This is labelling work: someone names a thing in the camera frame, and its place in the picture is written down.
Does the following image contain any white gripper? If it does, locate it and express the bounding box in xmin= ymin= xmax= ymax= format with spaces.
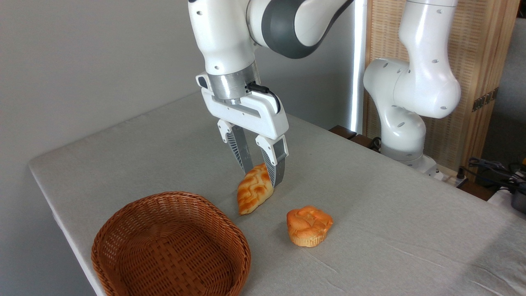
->
xmin=196 ymin=72 xmax=289 ymax=187

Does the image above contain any long braided bread loaf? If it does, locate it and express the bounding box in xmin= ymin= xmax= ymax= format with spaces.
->
xmin=237 ymin=163 xmax=275 ymax=216

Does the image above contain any round knotted bread bun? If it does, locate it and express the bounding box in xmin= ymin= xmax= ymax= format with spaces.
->
xmin=286 ymin=206 xmax=334 ymax=248

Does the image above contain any brown woven wicker basket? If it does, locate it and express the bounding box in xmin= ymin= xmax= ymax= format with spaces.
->
xmin=91 ymin=191 xmax=251 ymax=296

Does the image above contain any dark brown wooden block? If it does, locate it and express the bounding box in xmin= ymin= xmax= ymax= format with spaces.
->
xmin=349 ymin=134 xmax=381 ymax=153
xmin=329 ymin=125 xmax=357 ymax=140

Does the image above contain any grey tablecloth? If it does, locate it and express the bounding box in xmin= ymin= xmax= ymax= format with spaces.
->
xmin=28 ymin=88 xmax=526 ymax=296

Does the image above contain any white power strip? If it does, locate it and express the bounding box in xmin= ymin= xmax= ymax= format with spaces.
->
xmin=436 ymin=164 xmax=469 ymax=188

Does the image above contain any metal screen hinge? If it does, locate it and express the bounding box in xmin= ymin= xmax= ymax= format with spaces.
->
xmin=472 ymin=87 xmax=499 ymax=112

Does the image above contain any dark grey device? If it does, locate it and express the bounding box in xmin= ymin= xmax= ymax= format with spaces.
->
xmin=511 ymin=191 xmax=526 ymax=214

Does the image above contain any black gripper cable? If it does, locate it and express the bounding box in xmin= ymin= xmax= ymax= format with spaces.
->
xmin=247 ymin=82 xmax=281 ymax=114

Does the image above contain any black cable bundle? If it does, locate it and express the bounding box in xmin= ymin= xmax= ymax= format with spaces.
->
xmin=468 ymin=157 xmax=526 ymax=185

